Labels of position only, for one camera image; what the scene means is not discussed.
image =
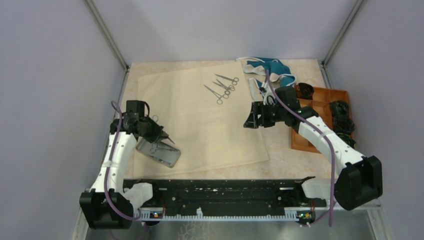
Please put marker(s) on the black green rolled item upper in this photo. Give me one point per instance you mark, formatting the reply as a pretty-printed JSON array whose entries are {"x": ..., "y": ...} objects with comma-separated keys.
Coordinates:
[{"x": 339, "y": 108}]

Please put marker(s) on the black green rolled item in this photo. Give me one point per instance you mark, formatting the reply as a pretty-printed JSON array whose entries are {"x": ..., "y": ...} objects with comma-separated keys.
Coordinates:
[
  {"x": 339, "y": 108},
  {"x": 348, "y": 140}
]

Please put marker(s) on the black rolled item top-left compartment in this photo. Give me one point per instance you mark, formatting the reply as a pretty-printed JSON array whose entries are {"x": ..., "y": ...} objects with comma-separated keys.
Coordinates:
[{"x": 304, "y": 91}]

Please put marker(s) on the metal instrument tray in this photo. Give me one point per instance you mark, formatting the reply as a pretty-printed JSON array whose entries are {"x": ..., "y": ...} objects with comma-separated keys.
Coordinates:
[{"x": 166, "y": 158}]

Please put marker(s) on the aluminium frame rail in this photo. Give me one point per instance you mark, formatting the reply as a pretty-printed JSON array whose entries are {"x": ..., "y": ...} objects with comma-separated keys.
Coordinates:
[{"x": 199, "y": 200}]

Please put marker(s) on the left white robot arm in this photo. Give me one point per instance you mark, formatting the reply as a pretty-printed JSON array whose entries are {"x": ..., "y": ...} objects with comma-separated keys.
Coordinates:
[{"x": 112, "y": 172}]

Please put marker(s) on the beige cloth drape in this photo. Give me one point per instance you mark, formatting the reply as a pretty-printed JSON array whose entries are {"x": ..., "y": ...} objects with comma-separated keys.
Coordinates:
[{"x": 209, "y": 135}]

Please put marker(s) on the steel surgical forceps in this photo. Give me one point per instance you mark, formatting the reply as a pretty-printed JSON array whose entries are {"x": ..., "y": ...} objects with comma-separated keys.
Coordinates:
[{"x": 227, "y": 88}]

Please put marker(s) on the black green rolled item lower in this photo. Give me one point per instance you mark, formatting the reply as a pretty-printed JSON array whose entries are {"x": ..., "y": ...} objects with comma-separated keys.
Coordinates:
[{"x": 348, "y": 140}]

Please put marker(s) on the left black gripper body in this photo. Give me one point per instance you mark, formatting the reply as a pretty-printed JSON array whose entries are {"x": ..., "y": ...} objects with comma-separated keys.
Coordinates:
[{"x": 151, "y": 129}]

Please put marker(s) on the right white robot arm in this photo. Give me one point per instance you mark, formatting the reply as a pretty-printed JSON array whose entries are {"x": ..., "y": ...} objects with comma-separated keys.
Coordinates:
[{"x": 360, "y": 178}]

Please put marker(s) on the black rolled item middle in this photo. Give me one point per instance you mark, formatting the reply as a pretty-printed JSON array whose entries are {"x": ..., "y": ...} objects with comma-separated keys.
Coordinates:
[{"x": 343, "y": 124}]

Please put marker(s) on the blue and beige cloth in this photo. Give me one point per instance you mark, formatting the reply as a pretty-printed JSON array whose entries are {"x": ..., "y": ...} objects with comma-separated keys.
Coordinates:
[{"x": 272, "y": 68}]

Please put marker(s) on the steel scissors in tray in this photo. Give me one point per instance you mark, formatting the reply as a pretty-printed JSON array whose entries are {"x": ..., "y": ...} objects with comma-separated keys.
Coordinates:
[{"x": 161, "y": 146}]

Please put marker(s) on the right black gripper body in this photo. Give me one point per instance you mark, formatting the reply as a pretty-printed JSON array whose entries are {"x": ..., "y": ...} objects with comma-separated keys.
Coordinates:
[{"x": 272, "y": 114}]

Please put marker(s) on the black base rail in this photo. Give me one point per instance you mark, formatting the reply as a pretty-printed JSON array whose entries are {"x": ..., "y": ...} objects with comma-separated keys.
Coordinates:
[{"x": 225, "y": 199}]

